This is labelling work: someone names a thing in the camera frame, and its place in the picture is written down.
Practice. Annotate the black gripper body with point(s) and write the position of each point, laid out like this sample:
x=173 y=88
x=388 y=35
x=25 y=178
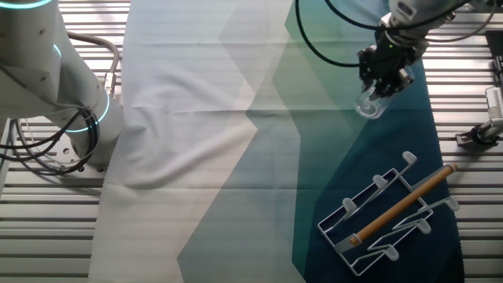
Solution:
x=395 y=59

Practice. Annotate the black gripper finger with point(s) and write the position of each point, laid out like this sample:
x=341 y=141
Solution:
x=366 y=68
x=393 y=86

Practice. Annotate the clear plastic cup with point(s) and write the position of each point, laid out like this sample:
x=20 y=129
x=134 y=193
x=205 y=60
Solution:
x=367 y=108

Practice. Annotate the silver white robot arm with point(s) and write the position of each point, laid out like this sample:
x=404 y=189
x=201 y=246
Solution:
x=39 y=78

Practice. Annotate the black clamp tool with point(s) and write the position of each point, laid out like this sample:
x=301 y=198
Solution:
x=477 y=135

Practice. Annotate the teal white gradient tablecloth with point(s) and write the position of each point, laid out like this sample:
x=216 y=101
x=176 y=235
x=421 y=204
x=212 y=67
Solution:
x=196 y=118

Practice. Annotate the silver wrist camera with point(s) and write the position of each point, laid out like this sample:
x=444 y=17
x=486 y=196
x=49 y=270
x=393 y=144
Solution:
x=401 y=17

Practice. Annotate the black bracket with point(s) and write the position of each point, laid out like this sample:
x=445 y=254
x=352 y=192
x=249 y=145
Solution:
x=496 y=43

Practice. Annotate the silver exterior camera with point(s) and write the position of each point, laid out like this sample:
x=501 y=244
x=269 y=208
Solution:
x=496 y=103

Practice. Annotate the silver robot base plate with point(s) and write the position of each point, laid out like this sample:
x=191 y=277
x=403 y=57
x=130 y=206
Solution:
x=64 y=151

